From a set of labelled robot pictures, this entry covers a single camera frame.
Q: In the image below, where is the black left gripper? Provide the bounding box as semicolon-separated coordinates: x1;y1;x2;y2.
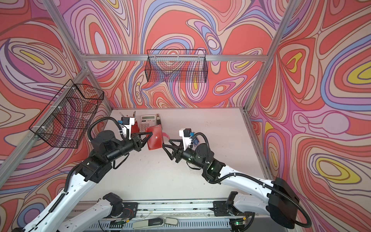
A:
106;131;153;164

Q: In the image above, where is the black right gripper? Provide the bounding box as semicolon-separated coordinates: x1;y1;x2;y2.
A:
163;139;207;170

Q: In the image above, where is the red leather card holder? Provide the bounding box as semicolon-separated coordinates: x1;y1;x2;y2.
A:
146;125;170;150

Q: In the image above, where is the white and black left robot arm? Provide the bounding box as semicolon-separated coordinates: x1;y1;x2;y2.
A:
14;117;152;232

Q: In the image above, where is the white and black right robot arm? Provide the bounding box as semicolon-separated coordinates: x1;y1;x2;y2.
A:
162;130;312;229

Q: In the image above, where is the pink desk calculator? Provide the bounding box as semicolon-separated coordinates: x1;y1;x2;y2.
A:
139;115;157;132

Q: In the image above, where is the beige and black stapler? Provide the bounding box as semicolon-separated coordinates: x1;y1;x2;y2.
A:
156;114;162;126

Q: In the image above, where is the red metal pen bucket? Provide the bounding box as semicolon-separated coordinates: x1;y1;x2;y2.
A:
131;119;140;135

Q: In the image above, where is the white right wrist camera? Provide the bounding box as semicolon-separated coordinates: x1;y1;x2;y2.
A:
179;129;193;151

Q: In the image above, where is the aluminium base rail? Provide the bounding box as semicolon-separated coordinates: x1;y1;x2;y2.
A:
67;199;288;232

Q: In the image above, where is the black wire basket on back wall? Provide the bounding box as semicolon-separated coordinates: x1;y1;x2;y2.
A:
145;48;208;83

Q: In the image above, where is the black wire basket on wall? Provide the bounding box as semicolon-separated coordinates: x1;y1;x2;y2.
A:
29;79;104;148
145;48;208;83

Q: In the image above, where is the black wire basket on left wall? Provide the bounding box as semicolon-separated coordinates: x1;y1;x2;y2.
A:
29;79;104;148

